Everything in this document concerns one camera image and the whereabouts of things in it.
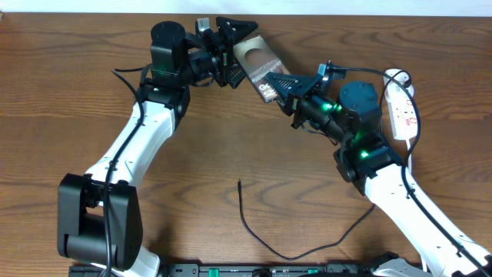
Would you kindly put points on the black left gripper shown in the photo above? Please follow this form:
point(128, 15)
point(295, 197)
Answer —
point(225, 51)

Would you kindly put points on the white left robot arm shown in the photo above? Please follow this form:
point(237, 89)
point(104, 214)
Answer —
point(99, 218)

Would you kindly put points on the Galaxy S25 Ultra smartphone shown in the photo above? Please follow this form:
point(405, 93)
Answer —
point(257, 59)

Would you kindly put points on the white USB charger adapter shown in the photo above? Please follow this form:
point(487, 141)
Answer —
point(394, 93)

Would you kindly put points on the white power strip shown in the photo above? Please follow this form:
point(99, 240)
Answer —
point(402, 114)

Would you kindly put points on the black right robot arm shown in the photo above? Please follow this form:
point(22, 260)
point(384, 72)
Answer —
point(366, 160)

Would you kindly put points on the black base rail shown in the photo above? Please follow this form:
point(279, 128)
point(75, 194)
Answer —
point(394, 267)

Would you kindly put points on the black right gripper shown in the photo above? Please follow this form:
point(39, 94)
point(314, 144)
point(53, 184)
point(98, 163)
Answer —
point(294, 102)

